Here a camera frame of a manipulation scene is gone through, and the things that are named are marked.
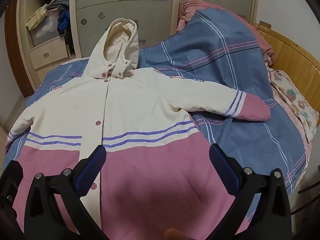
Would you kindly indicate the floral frosted wardrobe door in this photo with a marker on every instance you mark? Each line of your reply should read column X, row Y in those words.
column 120, row 2

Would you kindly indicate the yellow cloth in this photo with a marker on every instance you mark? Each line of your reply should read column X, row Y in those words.
column 37, row 17

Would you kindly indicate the grey clothing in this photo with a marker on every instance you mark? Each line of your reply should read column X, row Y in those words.
column 58, row 5

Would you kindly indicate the wooden bed headboard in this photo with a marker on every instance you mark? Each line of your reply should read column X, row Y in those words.
column 292, row 52

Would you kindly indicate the brown wooden door frame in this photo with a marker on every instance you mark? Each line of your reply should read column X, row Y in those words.
column 17, row 62

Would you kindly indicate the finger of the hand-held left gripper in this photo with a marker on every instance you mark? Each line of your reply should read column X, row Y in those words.
column 11, row 180

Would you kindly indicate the dark hanging cloth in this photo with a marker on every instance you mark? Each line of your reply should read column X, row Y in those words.
column 69, row 41

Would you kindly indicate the floral pillow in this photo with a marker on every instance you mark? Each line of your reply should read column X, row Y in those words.
column 295, row 97

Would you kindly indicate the blue plaid bed cover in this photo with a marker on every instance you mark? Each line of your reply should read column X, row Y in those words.
column 225, row 67

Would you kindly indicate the cream and pink hooded jacket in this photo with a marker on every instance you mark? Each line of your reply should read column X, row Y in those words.
column 140, row 100

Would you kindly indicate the white storage bag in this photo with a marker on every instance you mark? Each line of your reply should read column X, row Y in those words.
column 45, row 31

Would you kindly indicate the plain cream drawer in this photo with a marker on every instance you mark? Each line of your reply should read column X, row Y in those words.
column 50, row 72

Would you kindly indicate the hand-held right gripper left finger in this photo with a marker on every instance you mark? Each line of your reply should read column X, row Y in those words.
column 93, row 163

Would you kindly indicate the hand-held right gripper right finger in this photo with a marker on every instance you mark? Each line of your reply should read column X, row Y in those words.
column 221, row 166

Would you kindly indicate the white wall socket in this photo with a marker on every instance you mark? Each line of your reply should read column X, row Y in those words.
column 265, row 24

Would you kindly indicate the cream wardrobe drawer unit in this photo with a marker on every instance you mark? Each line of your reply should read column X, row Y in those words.
column 25, row 45

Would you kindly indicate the blue garment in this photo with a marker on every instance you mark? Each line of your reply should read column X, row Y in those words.
column 63, row 22

